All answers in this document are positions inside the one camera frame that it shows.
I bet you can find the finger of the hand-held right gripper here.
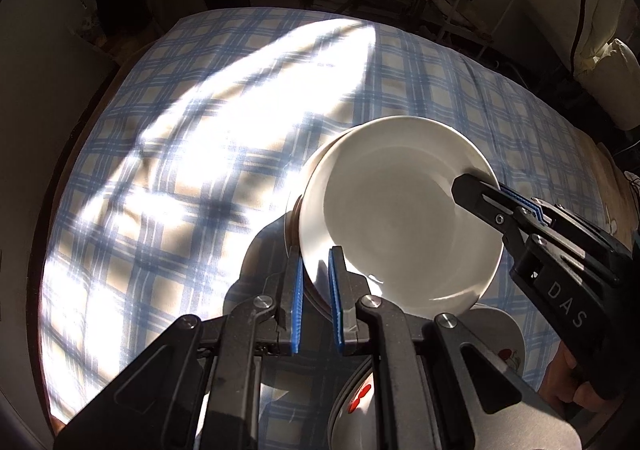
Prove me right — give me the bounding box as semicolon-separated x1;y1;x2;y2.
502;186;622;257
451;173;540;244

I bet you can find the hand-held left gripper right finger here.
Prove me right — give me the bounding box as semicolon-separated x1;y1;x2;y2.
327;246;585;450

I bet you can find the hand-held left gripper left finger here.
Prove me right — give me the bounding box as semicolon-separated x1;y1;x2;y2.
52;256;306;450

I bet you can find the white oval plate red print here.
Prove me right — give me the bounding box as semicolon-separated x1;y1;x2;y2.
467;304;527;373

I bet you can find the white ceramic bowl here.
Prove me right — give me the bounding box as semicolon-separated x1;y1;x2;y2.
298;116;505;317

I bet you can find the white deep plate red print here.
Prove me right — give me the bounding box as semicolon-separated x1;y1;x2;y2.
330;357;381;450

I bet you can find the person's right hand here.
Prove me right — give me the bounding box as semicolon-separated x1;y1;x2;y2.
542;344;608;423

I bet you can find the cream pillow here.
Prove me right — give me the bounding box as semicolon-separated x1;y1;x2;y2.
574;37;640;131

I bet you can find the blue plaid tablecloth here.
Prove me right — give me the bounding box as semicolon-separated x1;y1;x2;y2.
37;7;631;450

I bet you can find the white metal rack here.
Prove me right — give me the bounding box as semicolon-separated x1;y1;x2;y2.
439;0;517;62

